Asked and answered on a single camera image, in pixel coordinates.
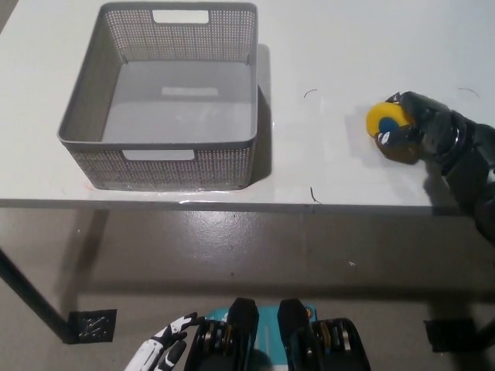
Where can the yellow duck toy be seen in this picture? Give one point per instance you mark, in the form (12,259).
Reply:
(381,114)

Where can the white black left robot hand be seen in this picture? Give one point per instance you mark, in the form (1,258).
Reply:
(162,346)

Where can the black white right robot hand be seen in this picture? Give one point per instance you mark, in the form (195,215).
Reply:
(433,127)

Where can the black metal table leg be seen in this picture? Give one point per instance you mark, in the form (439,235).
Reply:
(35,295)
(486,328)

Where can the grey perforated plastic basket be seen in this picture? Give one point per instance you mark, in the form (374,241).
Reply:
(174,108)

